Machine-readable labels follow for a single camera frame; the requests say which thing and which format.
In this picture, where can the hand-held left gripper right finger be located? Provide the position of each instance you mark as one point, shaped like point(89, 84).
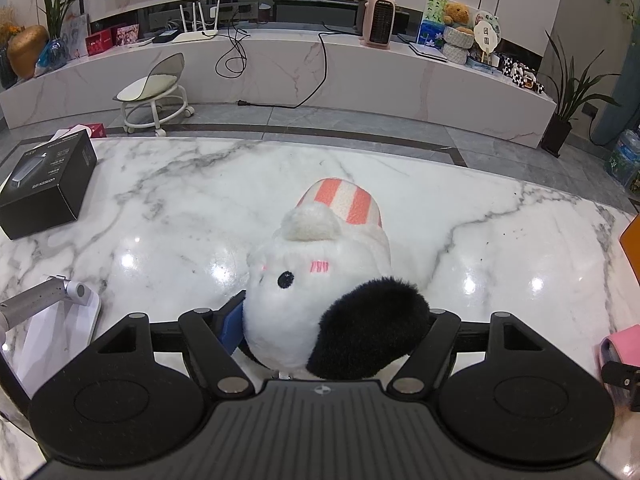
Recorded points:
point(440, 330)

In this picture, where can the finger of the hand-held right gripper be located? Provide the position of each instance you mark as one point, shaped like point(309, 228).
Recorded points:
point(622, 376)

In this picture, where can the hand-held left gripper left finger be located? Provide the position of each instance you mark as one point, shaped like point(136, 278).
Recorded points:
point(232, 325)

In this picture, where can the pink wallet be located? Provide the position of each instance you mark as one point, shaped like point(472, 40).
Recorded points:
point(625, 342)

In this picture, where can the white black-eared plush dog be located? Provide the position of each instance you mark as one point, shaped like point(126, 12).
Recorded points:
point(300, 320)

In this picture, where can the orange container box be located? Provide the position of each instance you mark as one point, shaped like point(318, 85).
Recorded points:
point(632, 245)

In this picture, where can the white phone stand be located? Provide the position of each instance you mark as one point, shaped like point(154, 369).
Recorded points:
point(55, 330)

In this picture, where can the blue water bottle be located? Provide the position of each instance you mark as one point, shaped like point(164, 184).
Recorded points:
point(625, 160)

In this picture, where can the long-leaf plant in black pot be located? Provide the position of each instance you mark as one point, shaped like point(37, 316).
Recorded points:
point(555, 135)

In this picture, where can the black product box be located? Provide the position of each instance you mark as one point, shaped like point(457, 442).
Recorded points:
point(45, 185)

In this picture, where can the red tissue box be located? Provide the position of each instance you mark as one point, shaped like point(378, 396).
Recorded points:
point(95, 130)

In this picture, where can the small rolling stool chair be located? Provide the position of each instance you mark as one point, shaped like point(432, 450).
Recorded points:
point(150, 87)

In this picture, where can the black white checkered ornament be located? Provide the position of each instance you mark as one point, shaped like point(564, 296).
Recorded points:
point(522, 75)

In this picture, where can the white knitted basket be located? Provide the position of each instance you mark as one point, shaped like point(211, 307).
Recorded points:
point(456, 53)
point(458, 36)

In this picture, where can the silver laptop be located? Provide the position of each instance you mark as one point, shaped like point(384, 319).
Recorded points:
point(425, 50)

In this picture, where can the white router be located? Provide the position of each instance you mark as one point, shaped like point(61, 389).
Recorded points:
point(192, 35)

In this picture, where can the dark flat device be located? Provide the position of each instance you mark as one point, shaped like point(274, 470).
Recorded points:
point(166, 37)

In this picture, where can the round paper fan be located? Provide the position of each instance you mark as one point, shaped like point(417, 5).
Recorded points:
point(486, 35)

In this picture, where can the pink photo card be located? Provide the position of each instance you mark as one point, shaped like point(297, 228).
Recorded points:
point(127, 35)

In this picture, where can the blue floral painting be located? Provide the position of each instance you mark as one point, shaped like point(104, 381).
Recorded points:
point(429, 20)

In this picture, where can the red gift box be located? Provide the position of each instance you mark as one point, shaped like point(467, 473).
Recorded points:
point(100, 43)

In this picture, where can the pink space heater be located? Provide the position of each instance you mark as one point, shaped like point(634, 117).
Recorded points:
point(378, 20)

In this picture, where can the brown teddy bear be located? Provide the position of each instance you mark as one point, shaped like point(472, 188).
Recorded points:
point(457, 14)

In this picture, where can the blue plastic bag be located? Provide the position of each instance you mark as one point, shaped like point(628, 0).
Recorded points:
point(50, 57)

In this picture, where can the framed picture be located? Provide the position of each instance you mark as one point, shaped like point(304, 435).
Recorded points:
point(75, 35)

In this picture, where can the gold vase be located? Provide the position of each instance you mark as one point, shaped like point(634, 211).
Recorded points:
point(27, 52)

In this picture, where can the tall green plant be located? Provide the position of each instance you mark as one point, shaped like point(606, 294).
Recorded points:
point(57, 5)

